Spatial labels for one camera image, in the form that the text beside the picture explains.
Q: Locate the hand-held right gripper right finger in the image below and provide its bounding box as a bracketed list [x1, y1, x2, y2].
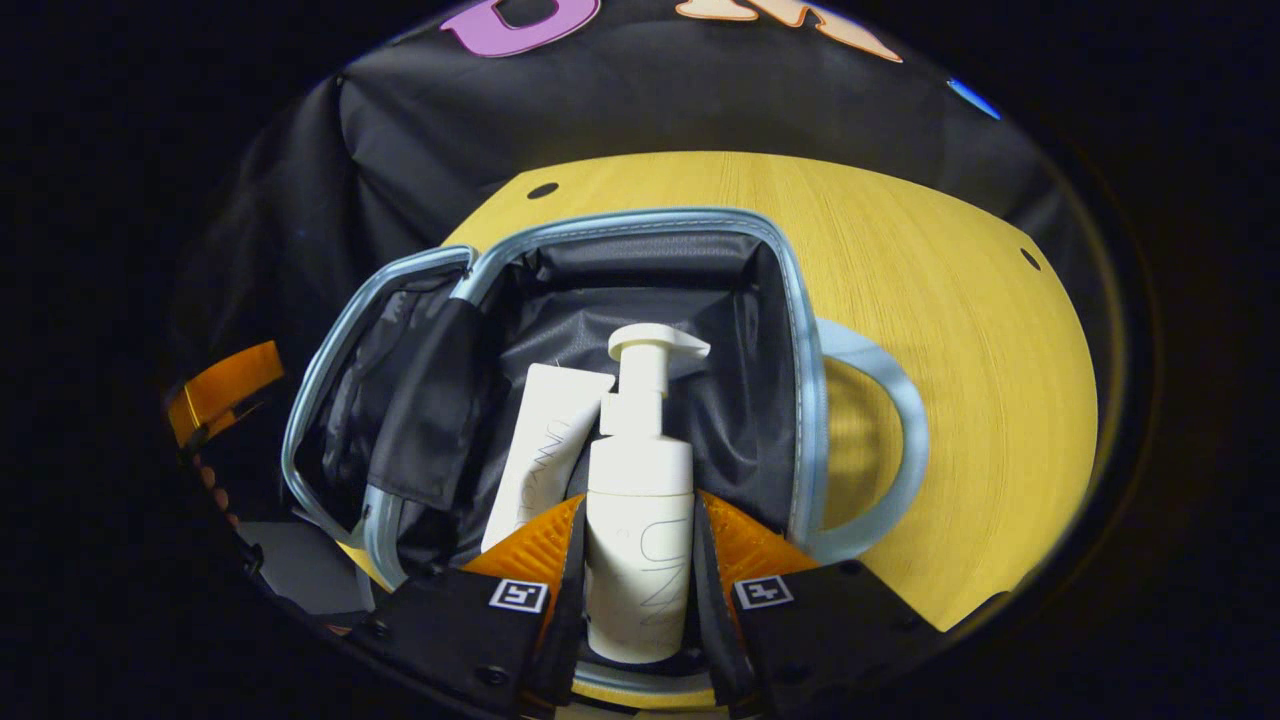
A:
[692, 488, 946, 719]

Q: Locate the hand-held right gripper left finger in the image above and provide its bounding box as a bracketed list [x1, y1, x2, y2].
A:
[365, 493, 593, 719]

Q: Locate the white skin care tube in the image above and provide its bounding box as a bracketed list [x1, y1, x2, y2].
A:
[480, 363, 616, 553]

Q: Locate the white pump bottle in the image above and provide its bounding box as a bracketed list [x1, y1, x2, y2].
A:
[585, 323, 713, 665]

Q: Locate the light blue suitcase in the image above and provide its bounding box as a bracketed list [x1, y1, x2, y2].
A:
[282, 208, 931, 701]

